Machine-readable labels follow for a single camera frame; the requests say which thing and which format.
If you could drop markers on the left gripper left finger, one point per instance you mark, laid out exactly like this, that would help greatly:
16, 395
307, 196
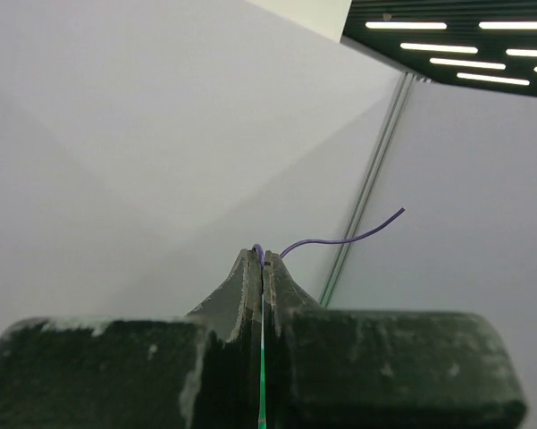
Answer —
200, 370

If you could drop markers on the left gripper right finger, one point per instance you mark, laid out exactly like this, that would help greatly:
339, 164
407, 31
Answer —
336, 368

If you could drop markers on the ceiling light panel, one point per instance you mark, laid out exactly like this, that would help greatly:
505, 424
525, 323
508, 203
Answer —
477, 44

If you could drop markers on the aluminium frame rail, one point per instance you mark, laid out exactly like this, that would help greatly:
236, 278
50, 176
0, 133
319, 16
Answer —
380, 150

